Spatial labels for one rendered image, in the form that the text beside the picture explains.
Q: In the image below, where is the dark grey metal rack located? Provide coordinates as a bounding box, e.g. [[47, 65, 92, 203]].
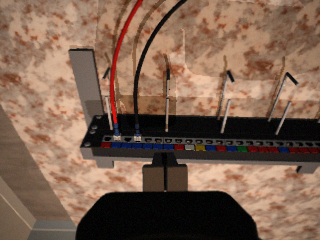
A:
[[68, 48, 320, 174]]

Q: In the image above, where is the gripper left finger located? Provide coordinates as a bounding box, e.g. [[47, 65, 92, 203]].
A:
[[142, 152, 165, 192]]

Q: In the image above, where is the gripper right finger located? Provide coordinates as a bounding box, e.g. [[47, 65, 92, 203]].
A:
[[164, 152, 188, 191]]

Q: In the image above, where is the black cable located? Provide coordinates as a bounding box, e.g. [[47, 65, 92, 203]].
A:
[[133, 0, 187, 129]]

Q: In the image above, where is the red patch cord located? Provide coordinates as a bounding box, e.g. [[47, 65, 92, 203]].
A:
[[110, 0, 143, 129]]

